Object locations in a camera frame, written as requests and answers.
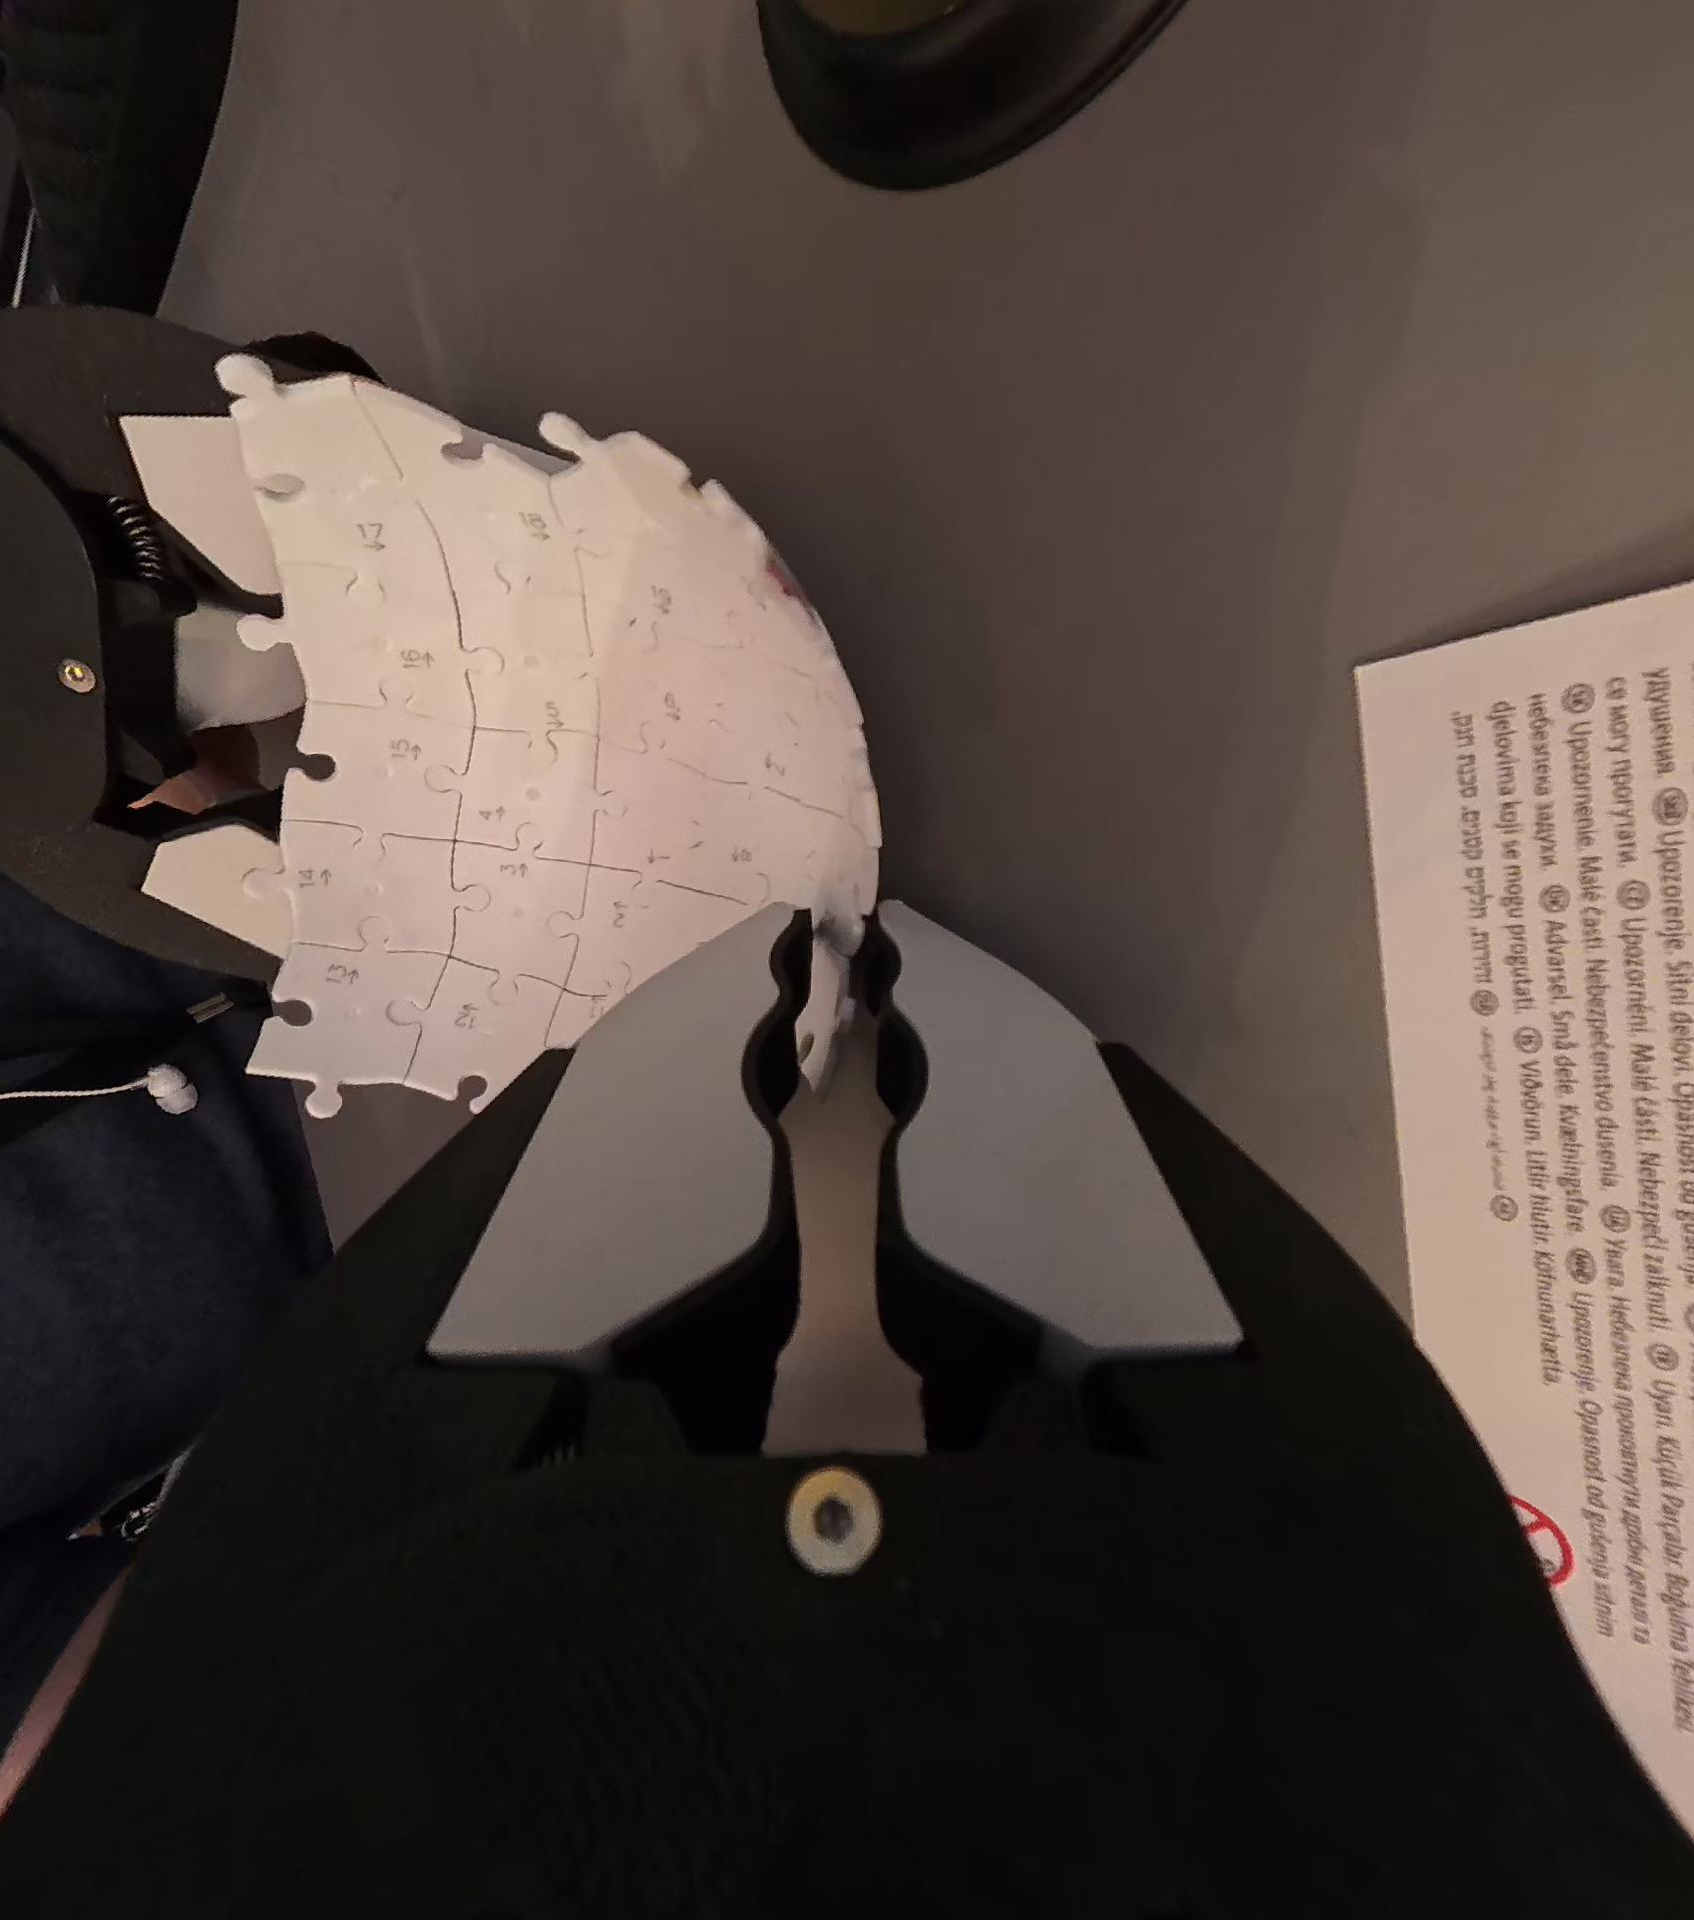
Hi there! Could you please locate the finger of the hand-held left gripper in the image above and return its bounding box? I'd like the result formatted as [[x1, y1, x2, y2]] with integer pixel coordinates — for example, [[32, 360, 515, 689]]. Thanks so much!
[[139, 819, 299, 967], [117, 405, 285, 602]]

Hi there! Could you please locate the white puzzle piece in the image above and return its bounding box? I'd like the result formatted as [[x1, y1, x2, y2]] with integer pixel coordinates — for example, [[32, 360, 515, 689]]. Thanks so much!
[[788, 900, 900, 1087]]

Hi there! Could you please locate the white instruction leaflet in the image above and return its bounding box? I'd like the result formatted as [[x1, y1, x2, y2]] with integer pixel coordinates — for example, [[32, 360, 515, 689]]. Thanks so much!
[[1353, 550, 1694, 1867]]

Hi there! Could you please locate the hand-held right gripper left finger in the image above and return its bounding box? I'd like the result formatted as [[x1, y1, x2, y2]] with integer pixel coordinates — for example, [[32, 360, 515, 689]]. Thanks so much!
[[428, 916, 807, 1376]]

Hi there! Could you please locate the person's left hand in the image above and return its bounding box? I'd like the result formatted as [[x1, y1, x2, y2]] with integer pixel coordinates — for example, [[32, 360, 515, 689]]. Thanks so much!
[[133, 713, 297, 818]]

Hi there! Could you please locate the white drawstring cord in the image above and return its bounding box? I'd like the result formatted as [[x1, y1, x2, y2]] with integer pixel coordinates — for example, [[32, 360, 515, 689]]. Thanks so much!
[[0, 1065, 207, 1141]]

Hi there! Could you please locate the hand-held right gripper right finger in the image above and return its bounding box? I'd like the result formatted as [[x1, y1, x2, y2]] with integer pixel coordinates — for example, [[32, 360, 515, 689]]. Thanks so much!
[[862, 900, 1246, 1376]]

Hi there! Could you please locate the assembled white puzzle section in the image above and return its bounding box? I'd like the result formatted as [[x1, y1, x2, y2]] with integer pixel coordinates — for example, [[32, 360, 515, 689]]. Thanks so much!
[[219, 351, 887, 1121]]

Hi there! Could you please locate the black round ball stand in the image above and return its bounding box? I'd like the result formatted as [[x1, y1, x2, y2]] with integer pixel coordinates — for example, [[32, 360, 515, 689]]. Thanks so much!
[[754, 0, 1197, 193]]

